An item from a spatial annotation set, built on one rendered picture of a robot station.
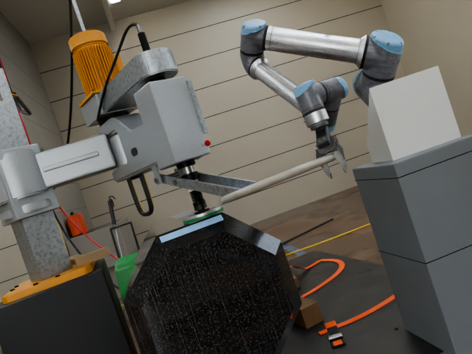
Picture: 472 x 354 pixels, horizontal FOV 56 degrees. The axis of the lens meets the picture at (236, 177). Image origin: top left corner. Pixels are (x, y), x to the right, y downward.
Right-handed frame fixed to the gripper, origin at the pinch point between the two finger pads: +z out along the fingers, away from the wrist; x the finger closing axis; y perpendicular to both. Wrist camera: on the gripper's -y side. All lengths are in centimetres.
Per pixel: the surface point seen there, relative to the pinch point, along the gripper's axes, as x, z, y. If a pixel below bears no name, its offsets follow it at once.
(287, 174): 11.7, -6.2, -21.6
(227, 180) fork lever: 55, -15, 24
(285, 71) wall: 141, -187, 603
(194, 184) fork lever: 71, -19, 21
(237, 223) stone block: 63, 7, 32
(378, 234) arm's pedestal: 3, 35, 48
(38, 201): 170, -46, 19
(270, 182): 17.9, -5.9, -23.8
